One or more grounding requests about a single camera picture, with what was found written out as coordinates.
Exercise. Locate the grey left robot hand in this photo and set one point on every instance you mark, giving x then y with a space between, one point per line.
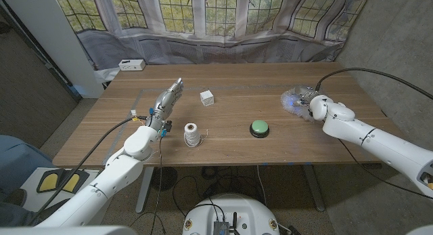
165 103

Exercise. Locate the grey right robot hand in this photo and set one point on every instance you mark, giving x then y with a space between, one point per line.
307 94

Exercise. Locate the clear bubble wrap sheet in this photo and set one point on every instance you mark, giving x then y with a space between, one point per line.
287 104

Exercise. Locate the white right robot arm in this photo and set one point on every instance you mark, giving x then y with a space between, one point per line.
372 140

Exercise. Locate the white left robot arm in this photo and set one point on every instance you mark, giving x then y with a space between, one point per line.
115 175

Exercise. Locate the white thread spool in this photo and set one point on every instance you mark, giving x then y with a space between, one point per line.
191 135

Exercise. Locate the green button black base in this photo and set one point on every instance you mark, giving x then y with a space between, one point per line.
260 127

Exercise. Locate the small white cube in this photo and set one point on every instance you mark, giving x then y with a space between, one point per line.
207 97

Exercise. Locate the white power outlet box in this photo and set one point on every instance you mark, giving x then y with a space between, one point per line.
132 64

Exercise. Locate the black round floor disc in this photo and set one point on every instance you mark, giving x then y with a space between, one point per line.
164 178

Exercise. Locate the printed window backdrop cloth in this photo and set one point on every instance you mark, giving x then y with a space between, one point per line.
220 48

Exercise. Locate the white table leg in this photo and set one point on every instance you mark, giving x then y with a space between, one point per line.
143 194

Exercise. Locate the grey table leg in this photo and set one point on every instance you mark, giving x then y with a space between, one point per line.
314 191

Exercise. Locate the white robot torso base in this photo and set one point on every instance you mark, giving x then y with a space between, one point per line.
233 211

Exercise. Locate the grey electronics box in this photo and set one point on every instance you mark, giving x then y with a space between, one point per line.
220 228

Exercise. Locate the black yellow foot pedal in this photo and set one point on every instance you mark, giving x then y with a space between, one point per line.
50 181

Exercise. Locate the person's leg blue jeans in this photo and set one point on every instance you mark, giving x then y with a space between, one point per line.
17 160

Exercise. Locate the white floor platform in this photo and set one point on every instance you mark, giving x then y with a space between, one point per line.
32 197

